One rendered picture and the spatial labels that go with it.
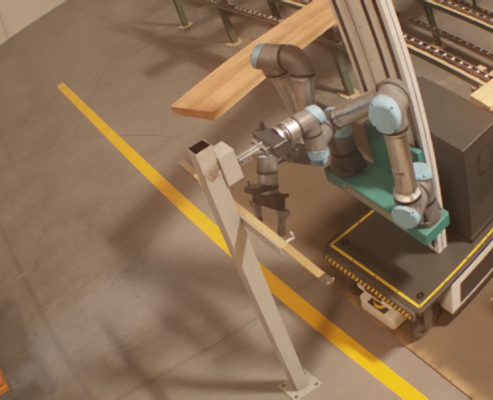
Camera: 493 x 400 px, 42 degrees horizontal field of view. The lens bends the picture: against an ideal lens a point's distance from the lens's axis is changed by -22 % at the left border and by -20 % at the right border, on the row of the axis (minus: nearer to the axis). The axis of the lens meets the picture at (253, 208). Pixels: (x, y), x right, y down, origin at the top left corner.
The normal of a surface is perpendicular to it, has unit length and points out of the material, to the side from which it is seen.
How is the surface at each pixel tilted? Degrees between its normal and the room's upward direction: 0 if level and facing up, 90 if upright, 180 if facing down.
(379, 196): 0
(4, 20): 92
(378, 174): 0
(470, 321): 0
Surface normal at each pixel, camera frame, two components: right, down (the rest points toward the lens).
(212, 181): 0.52, 0.41
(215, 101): -0.29, -0.74
